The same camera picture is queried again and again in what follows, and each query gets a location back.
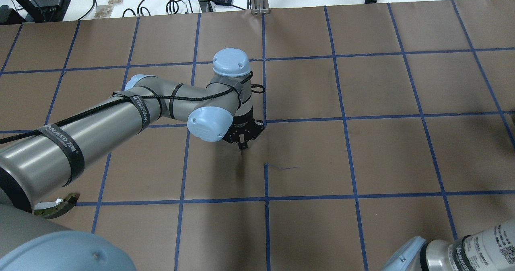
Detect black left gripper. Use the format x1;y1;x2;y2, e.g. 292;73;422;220
223;104;265;156

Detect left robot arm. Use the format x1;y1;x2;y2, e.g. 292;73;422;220
0;48;264;271

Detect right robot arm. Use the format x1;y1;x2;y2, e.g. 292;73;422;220
381;219;515;271

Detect olive green brake shoe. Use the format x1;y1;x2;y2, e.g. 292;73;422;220
34;193;80;220

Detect black device on stand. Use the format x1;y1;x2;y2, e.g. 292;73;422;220
13;0;72;23

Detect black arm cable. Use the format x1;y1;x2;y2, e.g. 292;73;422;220
0;71;266;145

